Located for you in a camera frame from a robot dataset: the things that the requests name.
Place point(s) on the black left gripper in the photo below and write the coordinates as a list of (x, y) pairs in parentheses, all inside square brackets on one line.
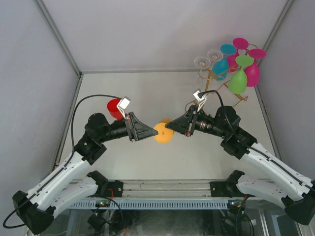
[(138, 131)]

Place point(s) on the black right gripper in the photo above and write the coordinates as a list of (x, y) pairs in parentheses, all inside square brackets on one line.
[(182, 124)]

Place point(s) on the yellow wine glass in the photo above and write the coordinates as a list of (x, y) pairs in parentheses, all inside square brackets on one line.
[(164, 135)]

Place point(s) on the red wine glass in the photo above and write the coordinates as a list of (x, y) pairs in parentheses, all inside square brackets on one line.
[(113, 110)]

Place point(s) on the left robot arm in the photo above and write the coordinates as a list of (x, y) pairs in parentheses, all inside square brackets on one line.
[(39, 206)]

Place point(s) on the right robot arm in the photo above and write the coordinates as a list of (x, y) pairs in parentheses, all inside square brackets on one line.
[(239, 143)]

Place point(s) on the clear wine glass front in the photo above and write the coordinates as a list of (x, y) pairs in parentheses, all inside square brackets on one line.
[(202, 79)]

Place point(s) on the clear wine glass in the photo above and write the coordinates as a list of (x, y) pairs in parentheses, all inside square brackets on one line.
[(215, 55), (202, 79)]

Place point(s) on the blue wine glass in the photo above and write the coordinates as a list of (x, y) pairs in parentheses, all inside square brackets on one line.
[(221, 67)]

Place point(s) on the green wine glass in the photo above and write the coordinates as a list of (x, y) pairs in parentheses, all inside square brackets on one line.
[(238, 82)]

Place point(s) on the clear wine glass rear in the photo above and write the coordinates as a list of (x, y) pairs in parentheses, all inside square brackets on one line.
[(215, 55)]

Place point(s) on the magenta wine glass front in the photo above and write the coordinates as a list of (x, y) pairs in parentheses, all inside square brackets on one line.
[(253, 72)]

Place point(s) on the magenta wine glass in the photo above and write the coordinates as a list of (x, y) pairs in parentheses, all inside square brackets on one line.
[(253, 72), (240, 44)]

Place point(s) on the magenta wine glass rear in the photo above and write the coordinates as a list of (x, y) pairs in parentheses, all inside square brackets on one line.
[(240, 44)]

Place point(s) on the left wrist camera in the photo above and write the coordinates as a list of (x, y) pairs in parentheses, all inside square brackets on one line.
[(122, 105)]

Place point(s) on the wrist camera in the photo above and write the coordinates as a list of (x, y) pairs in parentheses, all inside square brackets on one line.
[(200, 97), (122, 105)]

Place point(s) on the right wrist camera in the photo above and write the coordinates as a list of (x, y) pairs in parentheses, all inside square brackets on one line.
[(200, 97)]

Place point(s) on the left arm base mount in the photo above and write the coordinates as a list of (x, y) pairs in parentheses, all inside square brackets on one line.
[(114, 189)]

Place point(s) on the aluminium frame rail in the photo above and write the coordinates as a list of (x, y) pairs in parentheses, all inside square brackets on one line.
[(167, 188)]

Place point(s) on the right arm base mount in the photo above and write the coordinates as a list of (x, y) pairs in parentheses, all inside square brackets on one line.
[(226, 189)]

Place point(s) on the slotted grey cable duct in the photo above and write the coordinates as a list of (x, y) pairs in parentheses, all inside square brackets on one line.
[(150, 204)]

